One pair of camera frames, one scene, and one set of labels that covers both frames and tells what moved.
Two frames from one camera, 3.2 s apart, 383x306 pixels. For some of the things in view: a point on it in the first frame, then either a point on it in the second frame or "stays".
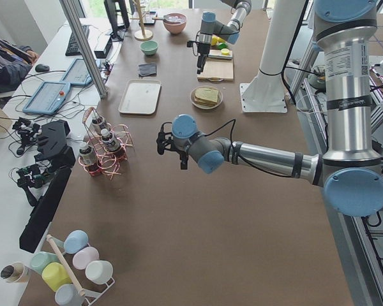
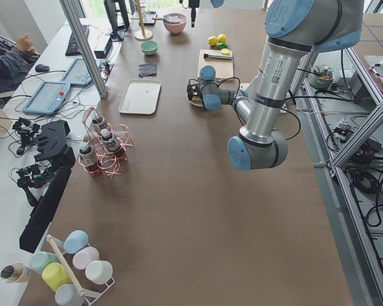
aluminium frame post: (73, 16) stays
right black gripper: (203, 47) → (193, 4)
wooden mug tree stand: (142, 34) stays
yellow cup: (55, 275) stays
